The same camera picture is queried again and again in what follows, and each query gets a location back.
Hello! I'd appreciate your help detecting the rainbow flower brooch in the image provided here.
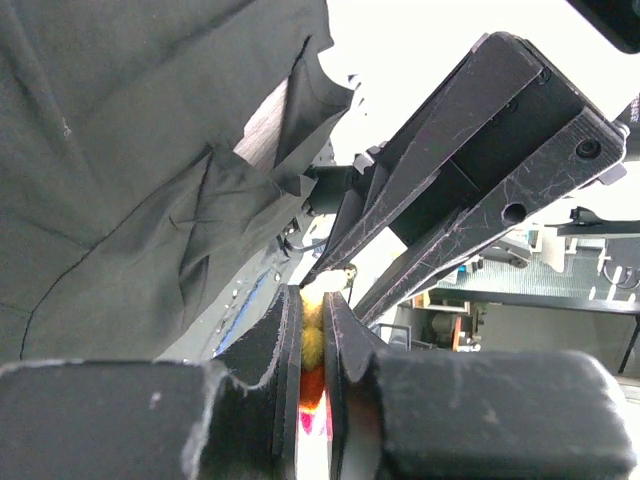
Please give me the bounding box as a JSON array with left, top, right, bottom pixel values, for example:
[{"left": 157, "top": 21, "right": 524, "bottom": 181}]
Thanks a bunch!
[{"left": 298, "top": 264, "right": 358, "bottom": 435}]

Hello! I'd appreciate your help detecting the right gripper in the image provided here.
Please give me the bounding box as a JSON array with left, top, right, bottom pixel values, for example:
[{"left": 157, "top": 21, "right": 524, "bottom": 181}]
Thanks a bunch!
[{"left": 302, "top": 32, "right": 628, "bottom": 325}]

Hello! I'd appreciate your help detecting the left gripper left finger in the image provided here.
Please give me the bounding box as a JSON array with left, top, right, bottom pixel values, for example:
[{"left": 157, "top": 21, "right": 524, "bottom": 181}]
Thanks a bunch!
[{"left": 1, "top": 285, "right": 302, "bottom": 479}]

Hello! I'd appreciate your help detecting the black button shirt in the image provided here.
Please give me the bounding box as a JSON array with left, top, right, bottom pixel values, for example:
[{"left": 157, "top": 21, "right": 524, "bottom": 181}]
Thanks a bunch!
[{"left": 1, "top": 1, "right": 352, "bottom": 361}]

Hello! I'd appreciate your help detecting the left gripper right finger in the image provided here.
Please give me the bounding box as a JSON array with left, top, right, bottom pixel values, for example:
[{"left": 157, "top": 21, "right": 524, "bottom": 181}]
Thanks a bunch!
[{"left": 323, "top": 293, "right": 638, "bottom": 479}]

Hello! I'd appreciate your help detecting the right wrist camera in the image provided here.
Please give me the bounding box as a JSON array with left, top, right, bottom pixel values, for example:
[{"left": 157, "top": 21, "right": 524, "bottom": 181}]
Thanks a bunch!
[{"left": 568, "top": 0, "right": 640, "bottom": 54}]

